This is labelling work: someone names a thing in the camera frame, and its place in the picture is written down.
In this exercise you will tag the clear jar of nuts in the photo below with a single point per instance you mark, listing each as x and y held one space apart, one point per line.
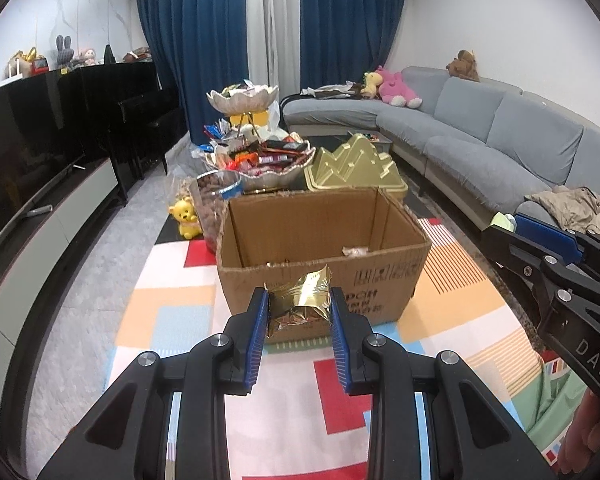
212 210

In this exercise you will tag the gold foil snack packet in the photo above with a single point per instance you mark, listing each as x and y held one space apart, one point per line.
300 300

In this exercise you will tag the black metronome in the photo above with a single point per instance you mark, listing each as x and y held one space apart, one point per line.
109 55

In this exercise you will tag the loose papers on sofa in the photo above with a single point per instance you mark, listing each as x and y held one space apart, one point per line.
330 90

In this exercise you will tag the yellow plush toy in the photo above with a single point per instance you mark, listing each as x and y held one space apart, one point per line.
371 82

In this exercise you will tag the gold mountain-shaped box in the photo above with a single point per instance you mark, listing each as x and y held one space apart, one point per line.
355 165

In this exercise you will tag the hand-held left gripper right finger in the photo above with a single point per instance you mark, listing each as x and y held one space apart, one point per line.
344 345

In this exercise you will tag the white two-tier shell tray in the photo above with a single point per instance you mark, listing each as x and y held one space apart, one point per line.
242 100

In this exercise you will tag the person's right hand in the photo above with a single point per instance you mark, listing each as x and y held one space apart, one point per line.
587 435

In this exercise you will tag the small red box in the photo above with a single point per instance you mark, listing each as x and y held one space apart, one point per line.
40 65

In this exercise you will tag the brown cardboard box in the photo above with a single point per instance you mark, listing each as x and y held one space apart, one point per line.
240 290

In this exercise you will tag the black curved television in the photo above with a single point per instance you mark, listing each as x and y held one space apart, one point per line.
20 150

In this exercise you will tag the grey rabbit plush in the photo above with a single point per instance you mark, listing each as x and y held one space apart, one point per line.
66 52

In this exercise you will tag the white and gold ornament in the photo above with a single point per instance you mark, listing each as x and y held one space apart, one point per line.
21 62

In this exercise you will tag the pink plush toy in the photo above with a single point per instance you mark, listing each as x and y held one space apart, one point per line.
397 87

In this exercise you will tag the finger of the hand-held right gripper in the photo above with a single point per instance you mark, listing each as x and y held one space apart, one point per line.
510 250
545 237

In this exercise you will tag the yellow and white bag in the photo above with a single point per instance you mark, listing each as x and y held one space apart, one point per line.
267 120

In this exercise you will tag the clear cellophane bag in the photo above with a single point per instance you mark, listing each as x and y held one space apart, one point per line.
182 190

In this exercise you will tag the white packet with brown label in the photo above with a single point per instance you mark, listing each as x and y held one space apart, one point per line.
355 251

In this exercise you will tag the white sheer curtain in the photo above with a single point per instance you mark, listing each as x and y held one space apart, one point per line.
274 30

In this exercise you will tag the pink doll plush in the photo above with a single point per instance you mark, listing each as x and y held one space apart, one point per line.
88 56

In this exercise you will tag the grey remote control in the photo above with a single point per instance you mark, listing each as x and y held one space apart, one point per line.
39 210

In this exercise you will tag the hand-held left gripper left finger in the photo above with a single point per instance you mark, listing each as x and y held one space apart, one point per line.
257 345

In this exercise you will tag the pile of assorted snack packets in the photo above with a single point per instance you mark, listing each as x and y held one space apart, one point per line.
265 155

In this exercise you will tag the brown teddy bear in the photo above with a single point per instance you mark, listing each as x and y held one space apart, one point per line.
462 66

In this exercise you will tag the grey corner sofa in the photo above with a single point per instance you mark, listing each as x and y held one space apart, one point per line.
480 125

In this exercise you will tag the blue curtain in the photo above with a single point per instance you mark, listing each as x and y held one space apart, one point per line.
352 25
190 50

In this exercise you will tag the beige jacket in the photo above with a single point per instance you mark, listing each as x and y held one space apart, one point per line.
565 202

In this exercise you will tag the pale green candy packet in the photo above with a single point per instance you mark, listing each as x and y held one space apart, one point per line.
502 221

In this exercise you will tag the grey television cabinet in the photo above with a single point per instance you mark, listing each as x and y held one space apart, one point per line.
30 270

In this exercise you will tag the black upright piano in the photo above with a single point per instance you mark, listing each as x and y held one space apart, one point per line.
130 110

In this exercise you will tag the yellow bear figure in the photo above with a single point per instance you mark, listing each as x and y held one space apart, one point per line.
186 220

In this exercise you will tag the colourful patchwork tablecloth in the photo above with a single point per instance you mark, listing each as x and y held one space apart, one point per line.
300 425

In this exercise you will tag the brown bag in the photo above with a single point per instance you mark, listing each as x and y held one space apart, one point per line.
137 54

